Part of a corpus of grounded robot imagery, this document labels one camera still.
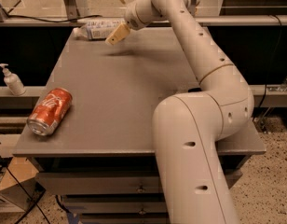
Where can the cardboard box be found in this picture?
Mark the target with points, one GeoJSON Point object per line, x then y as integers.
{"type": "Point", "coordinates": [17, 185]}

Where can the black snack bar wrapper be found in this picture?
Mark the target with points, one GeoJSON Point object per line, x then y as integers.
{"type": "Point", "coordinates": [194, 90]}

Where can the grey drawer cabinet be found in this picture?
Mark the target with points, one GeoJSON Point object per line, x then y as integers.
{"type": "Point", "coordinates": [101, 158]}

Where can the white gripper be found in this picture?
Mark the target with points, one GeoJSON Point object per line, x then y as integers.
{"type": "Point", "coordinates": [133, 18]}

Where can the red soda can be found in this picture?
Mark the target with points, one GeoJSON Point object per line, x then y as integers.
{"type": "Point", "coordinates": [49, 112]}

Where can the white pump dispenser bottle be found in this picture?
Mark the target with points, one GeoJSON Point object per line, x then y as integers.
{"type": "Point", "coordinates": [12, 81]}

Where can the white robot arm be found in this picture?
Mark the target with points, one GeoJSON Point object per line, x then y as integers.
{"type": "Point", "coordinates": [186, 126]}

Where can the metal frame post left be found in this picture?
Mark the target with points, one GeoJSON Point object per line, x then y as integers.
{"type": "Point", "coordinates": [76, 9]}

